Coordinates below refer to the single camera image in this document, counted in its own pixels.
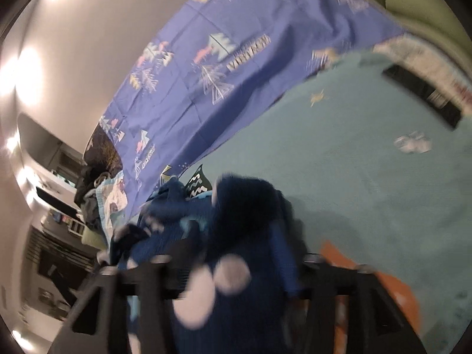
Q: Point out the large green pillow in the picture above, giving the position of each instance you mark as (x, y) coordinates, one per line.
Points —
(416, 3)

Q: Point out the black remote control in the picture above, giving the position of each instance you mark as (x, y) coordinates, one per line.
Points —
(424, 94)

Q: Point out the pile of dark clothes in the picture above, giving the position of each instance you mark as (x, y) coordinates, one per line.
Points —
(88, 195)

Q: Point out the white patterned quilt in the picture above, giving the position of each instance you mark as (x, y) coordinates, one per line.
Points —
(112, 202)

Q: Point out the dark printed blanket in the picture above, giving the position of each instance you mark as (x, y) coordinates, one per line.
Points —
(105, 151)

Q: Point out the blue tree print sheet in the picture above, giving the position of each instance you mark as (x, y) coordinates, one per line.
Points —
(221, 62)

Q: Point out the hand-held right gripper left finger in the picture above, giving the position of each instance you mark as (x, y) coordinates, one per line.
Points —
(184, 265)

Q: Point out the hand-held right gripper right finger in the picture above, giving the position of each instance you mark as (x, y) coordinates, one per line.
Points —
(287, 265)

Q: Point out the teal printed blanket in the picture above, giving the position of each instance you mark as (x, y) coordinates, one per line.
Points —
(368, 191)

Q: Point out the navy star fleece pajama top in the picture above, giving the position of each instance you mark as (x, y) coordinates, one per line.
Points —
(239, 221)

